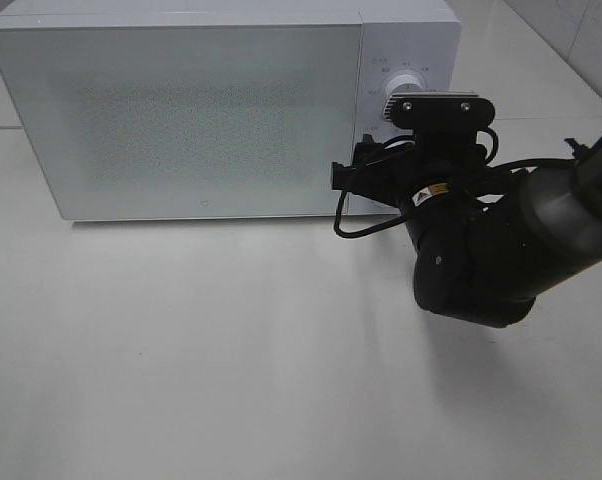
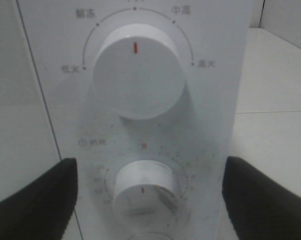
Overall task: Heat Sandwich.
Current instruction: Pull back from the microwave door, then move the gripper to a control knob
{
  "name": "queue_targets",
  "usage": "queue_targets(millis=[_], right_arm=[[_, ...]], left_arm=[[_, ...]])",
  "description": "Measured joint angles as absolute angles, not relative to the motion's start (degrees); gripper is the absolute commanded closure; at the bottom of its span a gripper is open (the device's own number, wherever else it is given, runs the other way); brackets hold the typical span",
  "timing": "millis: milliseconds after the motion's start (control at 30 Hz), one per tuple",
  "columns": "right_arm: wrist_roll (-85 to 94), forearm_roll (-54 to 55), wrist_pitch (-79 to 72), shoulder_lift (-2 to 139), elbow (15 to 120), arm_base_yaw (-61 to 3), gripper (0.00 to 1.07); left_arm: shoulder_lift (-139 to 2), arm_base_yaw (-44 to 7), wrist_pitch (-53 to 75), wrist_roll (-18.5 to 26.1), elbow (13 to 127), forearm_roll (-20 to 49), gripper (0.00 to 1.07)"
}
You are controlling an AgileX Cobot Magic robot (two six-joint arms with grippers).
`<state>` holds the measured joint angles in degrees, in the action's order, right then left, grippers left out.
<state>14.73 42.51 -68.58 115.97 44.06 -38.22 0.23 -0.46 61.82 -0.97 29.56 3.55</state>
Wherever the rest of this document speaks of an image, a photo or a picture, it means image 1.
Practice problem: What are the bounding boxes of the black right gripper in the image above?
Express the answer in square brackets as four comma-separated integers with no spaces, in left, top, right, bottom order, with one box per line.
[330,92,495,209]

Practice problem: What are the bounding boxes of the white microwave door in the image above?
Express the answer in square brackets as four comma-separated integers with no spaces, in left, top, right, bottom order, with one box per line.
[0,26,360,221]

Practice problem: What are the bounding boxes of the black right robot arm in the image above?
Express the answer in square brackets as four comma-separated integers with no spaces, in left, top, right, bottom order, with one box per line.
[331,92,602,328]

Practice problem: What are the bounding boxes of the white upper power knob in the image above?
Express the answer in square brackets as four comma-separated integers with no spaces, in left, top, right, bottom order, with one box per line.
[384,72,427,97]

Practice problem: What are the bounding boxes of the white microwave oven body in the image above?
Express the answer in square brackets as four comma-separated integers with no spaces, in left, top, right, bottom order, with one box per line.
[0,0,464,223]

